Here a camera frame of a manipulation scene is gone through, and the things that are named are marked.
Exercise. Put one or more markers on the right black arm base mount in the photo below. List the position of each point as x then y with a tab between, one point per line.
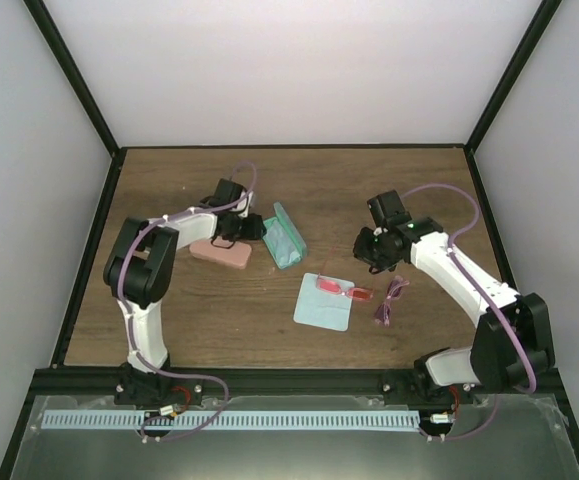
412	388

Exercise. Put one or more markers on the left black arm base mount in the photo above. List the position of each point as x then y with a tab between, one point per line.
144	389

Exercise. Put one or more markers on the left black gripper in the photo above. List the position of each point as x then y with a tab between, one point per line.
253	231

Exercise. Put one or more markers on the light blue slotted cable duct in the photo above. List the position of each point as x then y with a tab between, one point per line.
388	421

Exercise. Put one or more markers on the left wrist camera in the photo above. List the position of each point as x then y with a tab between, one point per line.
245	205

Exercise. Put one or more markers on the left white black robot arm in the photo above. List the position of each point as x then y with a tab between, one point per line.
140	266

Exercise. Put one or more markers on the pink glasses case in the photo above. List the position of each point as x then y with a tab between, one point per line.
233	255

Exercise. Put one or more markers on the red lens sunglasses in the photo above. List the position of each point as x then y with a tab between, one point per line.
334	287

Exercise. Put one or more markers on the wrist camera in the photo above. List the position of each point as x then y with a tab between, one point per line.
245	205
388	211

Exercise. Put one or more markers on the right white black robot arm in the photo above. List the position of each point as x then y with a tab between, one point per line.
513	342

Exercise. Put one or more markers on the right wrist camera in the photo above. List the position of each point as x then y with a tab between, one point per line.
388	211

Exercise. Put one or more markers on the purple frame sunglasses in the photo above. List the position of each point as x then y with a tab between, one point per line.
394	291

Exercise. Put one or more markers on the light blue cleaning cloth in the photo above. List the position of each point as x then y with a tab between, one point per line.
282	249
317	308

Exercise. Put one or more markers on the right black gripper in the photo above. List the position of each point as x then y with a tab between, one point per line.
361	253

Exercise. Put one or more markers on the green glasses case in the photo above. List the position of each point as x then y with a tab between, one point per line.
281	216

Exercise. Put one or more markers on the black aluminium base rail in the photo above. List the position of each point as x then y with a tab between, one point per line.
65	380

